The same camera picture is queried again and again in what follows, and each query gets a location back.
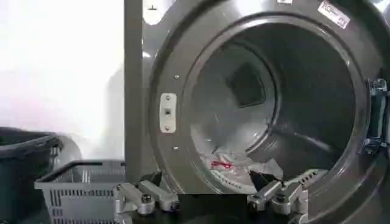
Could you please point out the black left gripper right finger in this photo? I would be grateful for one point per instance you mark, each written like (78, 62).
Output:
(283, 198)

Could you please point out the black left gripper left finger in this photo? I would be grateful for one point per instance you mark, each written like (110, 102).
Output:
(143, 199)

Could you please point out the white garment with red print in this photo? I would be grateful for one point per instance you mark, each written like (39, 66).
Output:
(231, 170)

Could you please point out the grey slotted plastic basket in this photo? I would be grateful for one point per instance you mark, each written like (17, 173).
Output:
(82, 198)

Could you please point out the grey dryer with round opening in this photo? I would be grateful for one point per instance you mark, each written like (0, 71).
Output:
(335, 128)

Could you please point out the white door latch plate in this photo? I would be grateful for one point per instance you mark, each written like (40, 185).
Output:
(168, 112)

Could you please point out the metal dryer door hinge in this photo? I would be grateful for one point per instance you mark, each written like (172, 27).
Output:
(377, 115)

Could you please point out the dark plastic bin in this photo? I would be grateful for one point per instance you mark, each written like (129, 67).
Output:
(21, 170)

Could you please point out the large white label sticker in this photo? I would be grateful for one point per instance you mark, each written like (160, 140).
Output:
(333, 13)

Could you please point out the small white label sticker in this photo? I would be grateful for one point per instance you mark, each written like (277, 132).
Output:
(284, 1)

